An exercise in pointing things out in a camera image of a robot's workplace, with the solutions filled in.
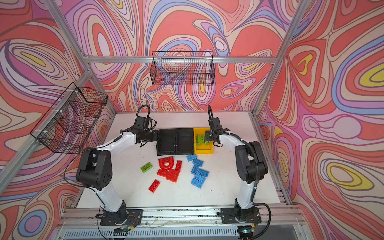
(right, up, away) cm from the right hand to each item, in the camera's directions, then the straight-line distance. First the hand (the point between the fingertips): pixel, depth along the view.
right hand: (212, 138), depth 99 cm
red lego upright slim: (-22, -16, -8) cm, 28 cm away
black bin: (-32, -4, +6) cm, 33 cm away
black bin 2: (-19, -2, +6) cm, 20 cm away
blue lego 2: (-7, -19, -13) cm, 24 cm away
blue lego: (-10, -14, -8) cm, 19 cm away
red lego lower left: (-34, -25, -17) cm, 46 cm away
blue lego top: (-14, -12, -6) cm, 20 cm away
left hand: (-34, +3, -4) cm, 34 cm away
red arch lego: (-27, -13, -6) cm, 31 cm away
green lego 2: (-41, -17, -10) cm, 45 cm away
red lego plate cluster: (-25, -21, -13) cm, 35 cm away
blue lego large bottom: (-10, -23, -15) cm, 29 cm away
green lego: (-8, -1, -1) cm, 8 cm away
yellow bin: (-7, -7, -5) cm, 11 cm away
